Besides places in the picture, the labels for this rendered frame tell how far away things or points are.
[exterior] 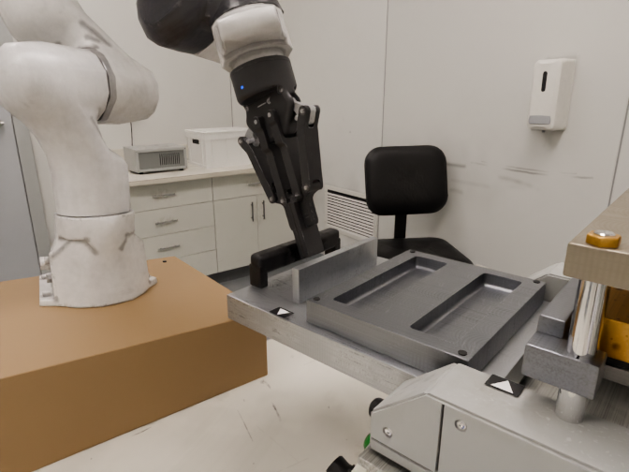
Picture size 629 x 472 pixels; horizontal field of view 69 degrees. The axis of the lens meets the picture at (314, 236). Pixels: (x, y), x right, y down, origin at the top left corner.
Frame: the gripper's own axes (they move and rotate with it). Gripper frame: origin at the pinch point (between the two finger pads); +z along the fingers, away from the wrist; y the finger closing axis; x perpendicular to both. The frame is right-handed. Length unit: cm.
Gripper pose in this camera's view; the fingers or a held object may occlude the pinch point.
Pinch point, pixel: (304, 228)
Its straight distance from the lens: 57.0
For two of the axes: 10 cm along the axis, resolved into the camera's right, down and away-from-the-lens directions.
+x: -6.5, 2.3, -7.3
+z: 2.7, 9.6, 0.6
